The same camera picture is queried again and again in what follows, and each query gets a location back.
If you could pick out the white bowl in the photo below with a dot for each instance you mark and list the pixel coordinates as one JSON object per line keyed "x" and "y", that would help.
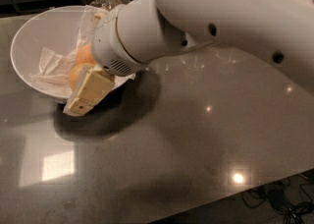
{"x": 51, "y": 28}

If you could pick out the rear orange fruit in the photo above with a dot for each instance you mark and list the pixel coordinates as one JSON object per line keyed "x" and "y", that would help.
{"x": 84, "y": 55}

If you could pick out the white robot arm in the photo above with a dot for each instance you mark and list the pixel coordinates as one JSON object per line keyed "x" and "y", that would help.
{"x": 128, "y": 38}

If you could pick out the white paper liner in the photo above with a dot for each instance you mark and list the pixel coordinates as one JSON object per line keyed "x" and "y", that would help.
{"x": 54, "y": 67}

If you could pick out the front orange fruit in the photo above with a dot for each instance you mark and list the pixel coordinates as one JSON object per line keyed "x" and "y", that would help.
{"x": 74, "y": 74}

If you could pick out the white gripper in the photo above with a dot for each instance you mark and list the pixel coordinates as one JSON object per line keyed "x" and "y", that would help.
{"x": 108, "y": 48}

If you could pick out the orange fruit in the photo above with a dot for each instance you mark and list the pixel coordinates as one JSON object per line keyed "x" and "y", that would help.
{"x": 74, "y": 74}
{"x": 84, "y": 55}

